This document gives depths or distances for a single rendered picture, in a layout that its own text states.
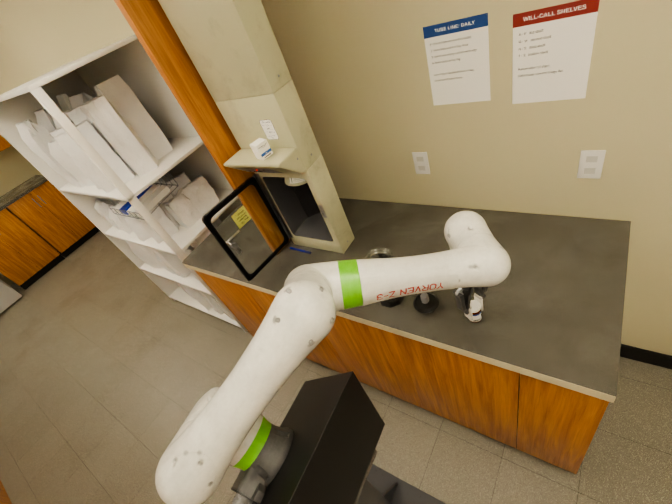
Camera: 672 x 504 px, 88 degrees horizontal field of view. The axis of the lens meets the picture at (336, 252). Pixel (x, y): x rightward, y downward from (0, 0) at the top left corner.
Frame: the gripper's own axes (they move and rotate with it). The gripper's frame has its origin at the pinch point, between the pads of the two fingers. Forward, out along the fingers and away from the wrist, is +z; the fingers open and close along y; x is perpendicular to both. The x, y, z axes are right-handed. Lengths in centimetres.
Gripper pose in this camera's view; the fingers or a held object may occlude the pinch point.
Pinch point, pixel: (473, 307)
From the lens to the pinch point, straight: 125.5
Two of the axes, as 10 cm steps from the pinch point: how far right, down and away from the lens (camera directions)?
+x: 5.4, 4.2, -7.3
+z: 3.2, 6.9, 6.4
